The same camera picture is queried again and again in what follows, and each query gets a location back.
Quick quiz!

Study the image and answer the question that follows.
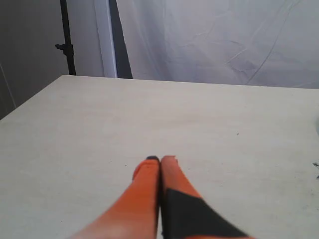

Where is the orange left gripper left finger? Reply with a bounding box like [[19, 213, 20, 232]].
[[71, 156, 160, 239]]

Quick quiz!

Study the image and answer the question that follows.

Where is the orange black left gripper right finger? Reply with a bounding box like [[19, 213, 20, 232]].
[[160, 156, 251, 239]]

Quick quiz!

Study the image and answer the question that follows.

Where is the black tripod stand pole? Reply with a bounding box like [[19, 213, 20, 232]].
[[55, 0, 76, 75]]

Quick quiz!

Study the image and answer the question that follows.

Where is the white backdrop cloth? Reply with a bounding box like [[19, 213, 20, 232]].
[[67, 0, 319, 89]]

